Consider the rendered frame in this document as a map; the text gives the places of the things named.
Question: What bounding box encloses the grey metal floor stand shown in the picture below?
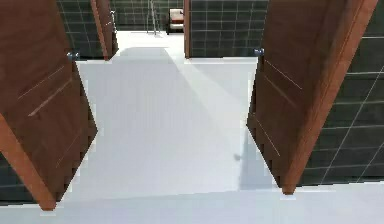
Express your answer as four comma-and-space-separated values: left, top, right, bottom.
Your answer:
145, 0, 162, 36

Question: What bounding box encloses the brown wooden room door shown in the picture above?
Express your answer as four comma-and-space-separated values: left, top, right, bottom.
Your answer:
0, 0, 99, 212
246, 0, 379, 196
90, 0, 119, 61

